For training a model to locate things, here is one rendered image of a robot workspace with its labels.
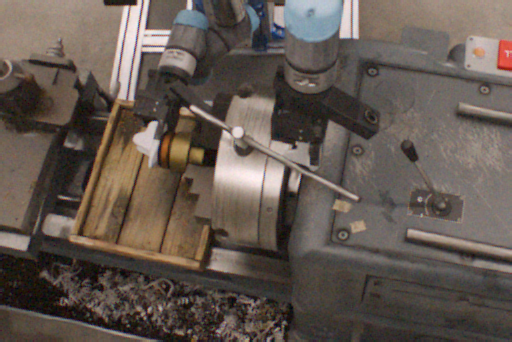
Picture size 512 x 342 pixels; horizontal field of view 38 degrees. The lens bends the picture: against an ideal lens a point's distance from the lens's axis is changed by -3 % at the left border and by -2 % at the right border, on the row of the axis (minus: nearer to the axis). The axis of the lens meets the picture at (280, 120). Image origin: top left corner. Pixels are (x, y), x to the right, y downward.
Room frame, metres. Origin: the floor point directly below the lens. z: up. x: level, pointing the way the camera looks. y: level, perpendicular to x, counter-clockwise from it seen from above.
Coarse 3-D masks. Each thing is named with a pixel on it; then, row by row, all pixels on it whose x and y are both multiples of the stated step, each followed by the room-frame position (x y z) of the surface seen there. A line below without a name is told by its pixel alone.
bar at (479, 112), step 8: (464, 104) 0.60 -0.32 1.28; (456, 112) 0.59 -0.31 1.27; (464, 112) 0.59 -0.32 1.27; (472, 112) 0.59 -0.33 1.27; (480, 112) 0.59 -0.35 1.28; (488, 112) 0.58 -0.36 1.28; (496, 112) 0.58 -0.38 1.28; (504, 112) 0.58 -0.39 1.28; (488, 120) 0.58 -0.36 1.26; (496, 120) 0.57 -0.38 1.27; (504, 120) 0.57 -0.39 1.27
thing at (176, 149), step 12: (168, 132) 0.69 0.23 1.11; (180, 132) 0.69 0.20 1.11; (168, 144) 0.66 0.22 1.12; (180, 144) 0.66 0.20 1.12; (168, 156) 0.64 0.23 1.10; (180, 156) 0.63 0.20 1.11; (192, 156) 0.64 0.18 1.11; (204, 156) 0.66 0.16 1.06; (168, 168) 0.63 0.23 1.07; (180, 168) 0.62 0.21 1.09
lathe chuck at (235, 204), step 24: (264, 96) 0.69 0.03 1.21; (240, 120) 0.64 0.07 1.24; (264, 120) 0.63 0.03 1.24; (264, 144) 0.58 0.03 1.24; (216, 168) 0.56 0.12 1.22; (240, 168) 0.55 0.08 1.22; (264, 168) 0.54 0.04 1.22; (216, 192) 0.52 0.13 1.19; (240, 192) 0.51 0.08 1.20; (216, 216) 0.49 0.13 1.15; (240, 216) 0.48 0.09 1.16; (240, 240) 0.46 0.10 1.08
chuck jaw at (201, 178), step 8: (192, 168) 0.61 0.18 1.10; (200, 168) 0.61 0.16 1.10; (208, 168) 0.61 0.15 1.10; (184, 176) 0.60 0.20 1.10; (192, 176) 0.59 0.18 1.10; (200, 176) 0.59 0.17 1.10; (208, 176) 0.59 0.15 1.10; (192, 184) 0.58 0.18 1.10; (200, 184) 0.58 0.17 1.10; (208, 184) 0.57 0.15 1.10; (192, 192) 0.56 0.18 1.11; (200, 192) 0.56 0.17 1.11; (208, 192) 0.56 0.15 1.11; (192, 200) 0.56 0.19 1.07; (200, 200) 0.54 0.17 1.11; (208, 200) 0.54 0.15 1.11; (200, 208) 0.53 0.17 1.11; (208, 208) 0.52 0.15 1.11; (200, 216) 0.51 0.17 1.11; (208, 216) 0.51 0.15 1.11; (208, 224) 0.50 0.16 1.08; (216, 232) 0.48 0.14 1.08; (224, 232) 0.48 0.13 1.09
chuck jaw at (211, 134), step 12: (216, 96) 0.72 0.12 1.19; (228, 96) 0.72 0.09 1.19; (240, 96) 0.70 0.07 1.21; (216, 108) 0.69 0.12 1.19; (228, 108) 0.69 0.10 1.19; (204, 120) 0.68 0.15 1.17; (192, 132) 0.67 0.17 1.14; (204, 132) 0.67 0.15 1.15; (216, 132) 0.66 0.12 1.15; (192, 144) 0.66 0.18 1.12; (204, 144) 0.65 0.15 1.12; (216, 144) 0.65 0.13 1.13
